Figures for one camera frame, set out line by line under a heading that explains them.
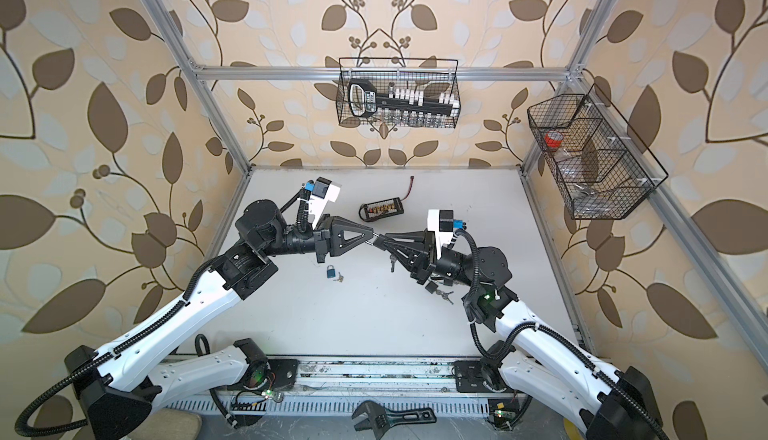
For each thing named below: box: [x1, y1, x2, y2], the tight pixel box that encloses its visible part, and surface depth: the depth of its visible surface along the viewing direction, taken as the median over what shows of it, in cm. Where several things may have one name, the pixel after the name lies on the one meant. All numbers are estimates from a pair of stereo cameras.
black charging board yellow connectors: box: [359, 196, 404, 222], surface depth 110 cm
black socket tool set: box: [348, 79, 459, 124], surface depth 86 cm
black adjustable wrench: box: [351, 400, 437, 440], surface depth 70 cm
